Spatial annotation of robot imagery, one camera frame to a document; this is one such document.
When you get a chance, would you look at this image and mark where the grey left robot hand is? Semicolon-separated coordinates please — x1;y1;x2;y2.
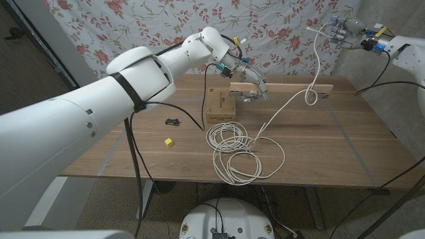
228;61;270;103

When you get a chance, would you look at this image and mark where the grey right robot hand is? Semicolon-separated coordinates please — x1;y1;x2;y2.
327;15;369;50

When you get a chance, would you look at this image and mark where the long wooden cable holder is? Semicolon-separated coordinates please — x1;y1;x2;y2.
228;82;334;100

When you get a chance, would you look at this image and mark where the white Ethernet cable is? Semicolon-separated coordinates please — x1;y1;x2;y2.
205;21;333;186

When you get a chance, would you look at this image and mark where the brown cardboard package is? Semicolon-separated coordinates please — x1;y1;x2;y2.
205;86;237;124

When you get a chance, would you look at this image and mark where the floral backdrop cloth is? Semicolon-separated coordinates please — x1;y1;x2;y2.
41;0;363;92

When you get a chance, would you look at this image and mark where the black round floor object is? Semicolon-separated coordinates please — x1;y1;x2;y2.
151;181;177;196

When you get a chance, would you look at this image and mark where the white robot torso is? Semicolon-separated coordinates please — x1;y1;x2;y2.
179;197;276;239

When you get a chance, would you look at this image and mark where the grey table leg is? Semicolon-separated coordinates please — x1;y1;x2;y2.
135;180;155;220
304;185;325;230

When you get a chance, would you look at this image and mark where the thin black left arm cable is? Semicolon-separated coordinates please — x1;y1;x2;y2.
128;62;226;239

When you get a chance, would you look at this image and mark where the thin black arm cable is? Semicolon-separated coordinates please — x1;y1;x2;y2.
328;49;425;239
128;62;226;239

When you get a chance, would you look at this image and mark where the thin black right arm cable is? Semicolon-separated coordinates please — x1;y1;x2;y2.
328;49;425;239

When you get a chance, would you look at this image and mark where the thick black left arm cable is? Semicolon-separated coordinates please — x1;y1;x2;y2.
123;33;244;239

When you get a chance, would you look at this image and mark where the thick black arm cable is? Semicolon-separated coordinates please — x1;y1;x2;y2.
355;174;425;239
123;33;244;239

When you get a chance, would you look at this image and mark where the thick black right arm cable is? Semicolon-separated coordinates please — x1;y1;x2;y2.
355;174;425;239

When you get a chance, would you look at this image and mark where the black door handle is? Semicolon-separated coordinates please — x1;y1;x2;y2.
5;27;25;40

